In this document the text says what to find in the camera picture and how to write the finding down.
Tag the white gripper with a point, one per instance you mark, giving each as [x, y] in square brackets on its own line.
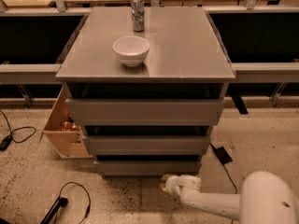
[179, 184]

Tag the grey bottom drawer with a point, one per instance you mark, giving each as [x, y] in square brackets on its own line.
[146, 165]

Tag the grey drawer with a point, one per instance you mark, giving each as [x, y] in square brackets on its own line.
[146, 140]
[146, 165]
[113, 104]

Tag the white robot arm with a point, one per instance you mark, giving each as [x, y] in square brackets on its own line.
[264, 199]

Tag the grey middle drawer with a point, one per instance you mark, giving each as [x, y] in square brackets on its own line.
[146, 140]

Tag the grey drawer cabinet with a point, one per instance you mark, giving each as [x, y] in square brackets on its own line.
[183, 49]

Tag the grey top drawer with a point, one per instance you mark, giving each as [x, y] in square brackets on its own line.
[113, 104]

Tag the black power adapter right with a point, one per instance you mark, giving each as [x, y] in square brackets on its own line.
[222, 155]

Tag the cardboard box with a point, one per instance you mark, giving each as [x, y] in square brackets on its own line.
[65, 136]

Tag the black bar tool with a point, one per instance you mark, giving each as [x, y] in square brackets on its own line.
[59, 203]

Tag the white ceramic bowl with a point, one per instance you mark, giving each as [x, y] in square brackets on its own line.
[131, 50]

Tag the black adapter left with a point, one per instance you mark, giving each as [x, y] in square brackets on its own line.
[5, 142]

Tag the silver drink can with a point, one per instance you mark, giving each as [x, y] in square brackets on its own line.
[138, 13]

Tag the grey right rail beam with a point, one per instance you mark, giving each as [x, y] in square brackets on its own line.
[266, 72]

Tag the grey rail beam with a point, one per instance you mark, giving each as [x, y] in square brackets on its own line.
[266, 72]
[28, 73]

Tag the grey left rail beam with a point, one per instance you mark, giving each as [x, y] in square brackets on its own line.
[28, 73]

